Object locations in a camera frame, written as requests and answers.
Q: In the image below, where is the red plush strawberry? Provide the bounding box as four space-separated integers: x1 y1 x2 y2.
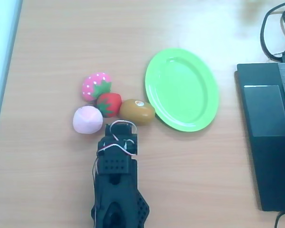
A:
96 93 123 118

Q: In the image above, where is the pink plush strawberry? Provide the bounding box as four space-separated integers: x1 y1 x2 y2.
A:
81 72 113 103

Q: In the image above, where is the green plastic plate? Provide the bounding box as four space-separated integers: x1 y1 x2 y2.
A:
145 47 219 133

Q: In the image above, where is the brown kiwi with sticker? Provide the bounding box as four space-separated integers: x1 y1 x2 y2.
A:
119 99 155 126

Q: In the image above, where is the pink plush peach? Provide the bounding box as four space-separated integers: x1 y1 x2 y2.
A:
72 106 103 134

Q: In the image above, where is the black laptop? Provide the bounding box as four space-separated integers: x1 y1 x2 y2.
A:
234 62 285 212

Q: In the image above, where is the red white servo wire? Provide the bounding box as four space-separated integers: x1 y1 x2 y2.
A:
96 120 137 157

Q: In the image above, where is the thick black cable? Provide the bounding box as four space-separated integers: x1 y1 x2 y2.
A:
259 0 285 63

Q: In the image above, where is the black laptop power cable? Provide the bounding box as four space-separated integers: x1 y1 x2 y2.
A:
274 210 285 228

